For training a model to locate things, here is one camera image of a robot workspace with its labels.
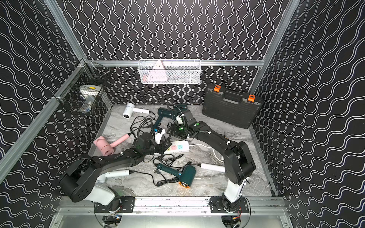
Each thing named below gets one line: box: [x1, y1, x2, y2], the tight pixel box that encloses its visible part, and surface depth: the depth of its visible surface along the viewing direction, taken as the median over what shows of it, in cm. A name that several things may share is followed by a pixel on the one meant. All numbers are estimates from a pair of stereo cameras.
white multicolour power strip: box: [163, 140, 190, 154], surface depth 95 cm
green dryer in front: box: [153, 162, 197, 189], surface depth 83 cm
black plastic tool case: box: [202, 85, 264, 129], surface depth 95 cm
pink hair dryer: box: [93, 133, 130, 157], surface depth 95 cm
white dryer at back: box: [122, 103, 151, 120], surface depth 115 cm
